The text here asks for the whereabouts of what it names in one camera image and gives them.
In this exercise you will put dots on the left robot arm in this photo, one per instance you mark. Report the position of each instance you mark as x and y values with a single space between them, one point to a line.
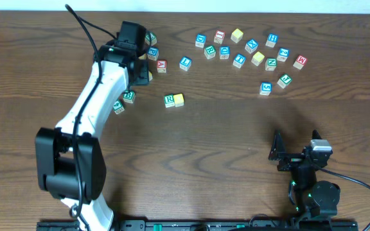
70 164

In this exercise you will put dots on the blue L wooden block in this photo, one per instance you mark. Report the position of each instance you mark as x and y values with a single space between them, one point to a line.
185 63

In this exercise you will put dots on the blue d wooden block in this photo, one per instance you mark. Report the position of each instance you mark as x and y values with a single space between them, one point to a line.
200 40
224 52

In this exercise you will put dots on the red M wooden block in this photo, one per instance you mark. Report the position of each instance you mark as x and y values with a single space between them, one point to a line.
300 62

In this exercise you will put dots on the yellow top wooden block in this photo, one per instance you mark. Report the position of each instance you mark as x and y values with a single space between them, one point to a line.
236 35

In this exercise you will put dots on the blue 2 wooden block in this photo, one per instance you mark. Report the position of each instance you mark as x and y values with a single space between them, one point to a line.
283 54

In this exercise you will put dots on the green N wooden block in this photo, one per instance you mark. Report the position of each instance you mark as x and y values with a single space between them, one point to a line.
271 64

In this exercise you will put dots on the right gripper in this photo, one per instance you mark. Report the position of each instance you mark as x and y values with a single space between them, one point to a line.
292 159

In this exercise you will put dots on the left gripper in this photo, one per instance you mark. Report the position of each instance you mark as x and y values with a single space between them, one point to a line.
143 74

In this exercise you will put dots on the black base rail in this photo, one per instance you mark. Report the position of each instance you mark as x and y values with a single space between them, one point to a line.
140 225

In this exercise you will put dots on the red I wooden block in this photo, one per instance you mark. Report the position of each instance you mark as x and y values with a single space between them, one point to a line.
219 37

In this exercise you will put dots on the yellow O wooden block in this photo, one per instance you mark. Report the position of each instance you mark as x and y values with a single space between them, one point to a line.
178 100
257 58

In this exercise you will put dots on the green 4 wooden block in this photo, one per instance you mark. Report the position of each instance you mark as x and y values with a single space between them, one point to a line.
118 107

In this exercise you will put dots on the red A wooden block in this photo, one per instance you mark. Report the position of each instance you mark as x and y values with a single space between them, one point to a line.
162 66

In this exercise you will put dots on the blue X wooden block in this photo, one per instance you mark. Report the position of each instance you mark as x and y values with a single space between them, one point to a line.
251 46

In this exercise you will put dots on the green J wooden block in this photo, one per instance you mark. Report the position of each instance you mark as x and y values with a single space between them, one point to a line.
284 81

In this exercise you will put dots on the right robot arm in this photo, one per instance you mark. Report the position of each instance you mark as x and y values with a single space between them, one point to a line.
314 199

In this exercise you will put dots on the yellow block middle left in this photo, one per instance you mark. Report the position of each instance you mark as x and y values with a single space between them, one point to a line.
150 76

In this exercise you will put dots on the blue D wooden block upper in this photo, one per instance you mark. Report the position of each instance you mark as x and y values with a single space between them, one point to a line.
200 40

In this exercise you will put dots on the blue H wooden block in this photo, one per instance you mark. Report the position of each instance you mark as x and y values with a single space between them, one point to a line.
272 39

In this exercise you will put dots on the green r wooden block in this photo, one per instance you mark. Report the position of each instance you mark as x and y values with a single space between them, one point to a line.
169 101
210 52

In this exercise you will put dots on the blue T wooden block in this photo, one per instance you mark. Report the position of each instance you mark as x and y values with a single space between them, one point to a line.
239 60

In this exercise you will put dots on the blue D wooden block lower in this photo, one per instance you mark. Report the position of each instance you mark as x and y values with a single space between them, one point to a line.
224 52

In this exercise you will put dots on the blue 5 wooden block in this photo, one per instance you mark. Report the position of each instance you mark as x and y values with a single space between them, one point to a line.
265 88

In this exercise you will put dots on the blue P wooden block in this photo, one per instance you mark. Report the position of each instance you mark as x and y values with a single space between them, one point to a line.
153 53

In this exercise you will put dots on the green block near top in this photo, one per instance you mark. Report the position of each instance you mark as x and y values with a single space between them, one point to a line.
150 39

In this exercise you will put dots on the green B wooden block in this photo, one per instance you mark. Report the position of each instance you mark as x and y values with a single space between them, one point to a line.
129 97

